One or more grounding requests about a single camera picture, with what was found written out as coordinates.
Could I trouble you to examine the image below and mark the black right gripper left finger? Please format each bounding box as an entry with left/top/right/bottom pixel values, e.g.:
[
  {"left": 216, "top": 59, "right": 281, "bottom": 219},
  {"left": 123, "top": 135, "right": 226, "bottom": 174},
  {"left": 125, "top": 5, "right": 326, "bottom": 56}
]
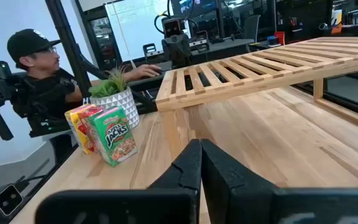
[{"left": 34, "top": 139, "right": 203, "bottom": 224}]

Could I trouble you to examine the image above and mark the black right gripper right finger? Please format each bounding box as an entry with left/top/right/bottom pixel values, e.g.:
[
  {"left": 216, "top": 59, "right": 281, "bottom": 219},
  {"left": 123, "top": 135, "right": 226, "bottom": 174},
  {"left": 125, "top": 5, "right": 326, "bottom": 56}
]
[{"left": 200, "top": 139, "right": 358, "bottom": 224}]

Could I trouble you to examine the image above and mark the green Apple Jacks cereal box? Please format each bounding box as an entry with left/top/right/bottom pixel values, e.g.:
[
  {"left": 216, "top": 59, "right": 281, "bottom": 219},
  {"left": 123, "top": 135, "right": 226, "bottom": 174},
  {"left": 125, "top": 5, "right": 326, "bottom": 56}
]
[{"left": 88, "top": 106, "right": 139, "bottom": 167}]

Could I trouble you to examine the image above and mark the red cereal box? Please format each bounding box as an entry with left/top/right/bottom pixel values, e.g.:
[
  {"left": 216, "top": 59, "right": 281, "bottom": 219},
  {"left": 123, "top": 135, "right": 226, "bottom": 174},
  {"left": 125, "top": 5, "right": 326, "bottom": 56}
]
[{"left": 77, "top": 105, "right": 106, "bottom": 154}]

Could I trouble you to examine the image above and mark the yellow cereal box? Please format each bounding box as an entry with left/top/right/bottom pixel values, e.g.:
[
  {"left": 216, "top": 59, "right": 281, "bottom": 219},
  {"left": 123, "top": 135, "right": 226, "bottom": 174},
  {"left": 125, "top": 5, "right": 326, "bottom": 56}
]
[{"left": 64, "top": 104, "right": 96, "bottom": 155}]

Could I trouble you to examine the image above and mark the wooden slatted shelf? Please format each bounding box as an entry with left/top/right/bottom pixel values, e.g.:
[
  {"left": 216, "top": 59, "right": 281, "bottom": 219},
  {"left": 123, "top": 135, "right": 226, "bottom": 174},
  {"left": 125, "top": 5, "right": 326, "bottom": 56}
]
[{"left": 155, "top": 36, "right": 358, "bottom": 132}]

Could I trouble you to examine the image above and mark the grey desk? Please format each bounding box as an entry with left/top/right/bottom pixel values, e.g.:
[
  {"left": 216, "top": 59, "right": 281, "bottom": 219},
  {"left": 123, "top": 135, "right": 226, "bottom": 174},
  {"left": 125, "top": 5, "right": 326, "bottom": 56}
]
[
  {"left": 190, "top": 38, "right": 255, "bottom": 65},
  {"left": 127, "top": 60, "right": 175, "bottom": 93}
]

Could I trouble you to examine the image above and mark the black glass door cabinet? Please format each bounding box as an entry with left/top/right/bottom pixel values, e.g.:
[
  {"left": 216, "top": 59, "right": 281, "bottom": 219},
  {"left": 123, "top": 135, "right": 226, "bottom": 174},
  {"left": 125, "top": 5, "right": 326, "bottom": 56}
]
[{"left": 75, "top": 5, "right": 123, "bottom": 71}]

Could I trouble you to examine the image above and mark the black office chair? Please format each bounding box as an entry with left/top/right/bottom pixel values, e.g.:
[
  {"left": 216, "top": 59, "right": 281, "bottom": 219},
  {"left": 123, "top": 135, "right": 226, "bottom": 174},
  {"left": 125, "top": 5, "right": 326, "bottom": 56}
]
[{"left": 243, "top": 14, "right": 262, "bottom": 43}]

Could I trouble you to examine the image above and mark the succulent in white patterned pot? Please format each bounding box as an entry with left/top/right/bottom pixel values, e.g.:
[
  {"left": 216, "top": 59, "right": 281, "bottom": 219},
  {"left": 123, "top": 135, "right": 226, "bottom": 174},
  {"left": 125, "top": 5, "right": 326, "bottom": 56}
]
[{"left": 88, "top": 66, "right": 140, "bottom": 129}]

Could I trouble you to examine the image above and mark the red bin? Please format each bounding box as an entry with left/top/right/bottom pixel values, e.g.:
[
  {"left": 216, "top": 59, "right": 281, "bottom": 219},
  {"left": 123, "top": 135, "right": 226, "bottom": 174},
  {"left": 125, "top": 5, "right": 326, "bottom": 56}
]
[{"left": 274, "top": 30, "right": 287, "bottom": 46}]

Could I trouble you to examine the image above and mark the person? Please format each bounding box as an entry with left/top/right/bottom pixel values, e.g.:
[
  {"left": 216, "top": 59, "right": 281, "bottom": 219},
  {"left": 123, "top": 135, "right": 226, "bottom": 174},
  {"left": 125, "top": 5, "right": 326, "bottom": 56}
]
[{"left": 6, "top": 28, "right": 163, "bottom": 126}]

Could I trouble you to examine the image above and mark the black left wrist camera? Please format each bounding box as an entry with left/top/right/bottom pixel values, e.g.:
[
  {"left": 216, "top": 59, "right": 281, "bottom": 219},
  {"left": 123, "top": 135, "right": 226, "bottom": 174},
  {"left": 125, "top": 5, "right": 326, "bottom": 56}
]
[{"left": 162, "top": 17, "right": 183, "bottom": 39}]

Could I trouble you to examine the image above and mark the black aluminium rig frame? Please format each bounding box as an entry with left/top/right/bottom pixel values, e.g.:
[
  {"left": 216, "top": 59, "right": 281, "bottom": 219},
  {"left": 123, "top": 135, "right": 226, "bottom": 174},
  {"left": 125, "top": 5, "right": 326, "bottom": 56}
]
[{"left": 11, "top": 0, "right": 158, "bottom": 220}]

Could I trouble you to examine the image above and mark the black table-level camera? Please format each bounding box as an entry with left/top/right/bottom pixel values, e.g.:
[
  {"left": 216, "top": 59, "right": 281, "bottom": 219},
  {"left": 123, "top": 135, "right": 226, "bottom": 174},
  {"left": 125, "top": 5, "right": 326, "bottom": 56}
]
[{"left": 0, "top": 182, "right": 25, "bottom": 223}]

